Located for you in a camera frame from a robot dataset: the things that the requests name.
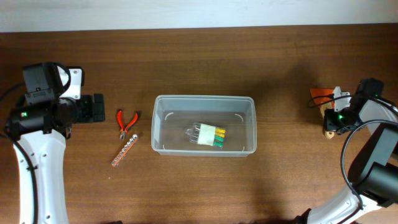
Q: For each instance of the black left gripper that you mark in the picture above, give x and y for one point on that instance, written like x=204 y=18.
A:
x=93 y=114

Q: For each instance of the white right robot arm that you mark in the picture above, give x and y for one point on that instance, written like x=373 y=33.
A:
x=371 y=180

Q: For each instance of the orange scraper with wooden handle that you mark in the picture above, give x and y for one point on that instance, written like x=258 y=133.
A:
x=320 y=96

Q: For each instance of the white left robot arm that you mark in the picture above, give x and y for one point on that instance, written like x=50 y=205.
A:
x=39 y=127

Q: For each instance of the orange handled cutting pliers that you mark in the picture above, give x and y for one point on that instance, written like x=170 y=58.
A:
x=125 y=127

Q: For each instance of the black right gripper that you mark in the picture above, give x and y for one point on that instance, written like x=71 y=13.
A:
x=328 y=124

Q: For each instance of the clear case of screwdrivers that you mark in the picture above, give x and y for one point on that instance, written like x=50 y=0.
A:
x=206 y=135

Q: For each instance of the clear plastic container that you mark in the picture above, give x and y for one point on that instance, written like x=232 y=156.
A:
x=174 y=114

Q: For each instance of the orange socket bit rail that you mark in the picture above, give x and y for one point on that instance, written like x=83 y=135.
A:
x=122 y=153

